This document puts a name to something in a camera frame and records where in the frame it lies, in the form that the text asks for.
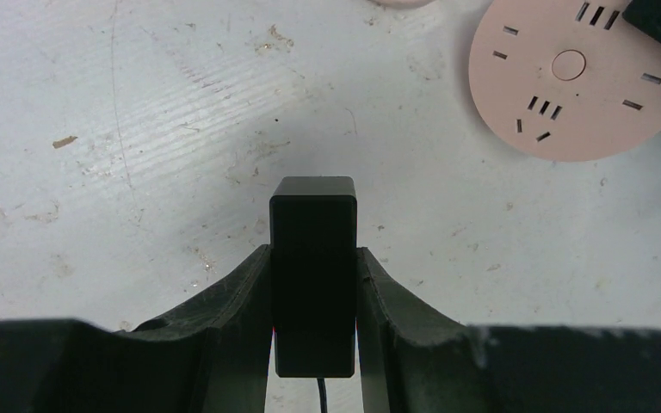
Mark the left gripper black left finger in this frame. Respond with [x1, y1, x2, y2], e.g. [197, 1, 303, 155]
[0, 245, 272, 412]

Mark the black power adapter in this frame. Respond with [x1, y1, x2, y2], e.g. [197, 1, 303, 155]
[269, 176, 357, 379]

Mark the pink round socket base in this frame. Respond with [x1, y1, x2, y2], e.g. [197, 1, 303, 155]
[468, 0, 661, 162]

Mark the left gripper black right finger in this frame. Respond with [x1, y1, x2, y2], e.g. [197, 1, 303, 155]
[357, 248, 661, 412]

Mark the pink cube socket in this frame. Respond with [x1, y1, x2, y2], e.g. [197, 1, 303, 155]
[371, 0, 435, 9]

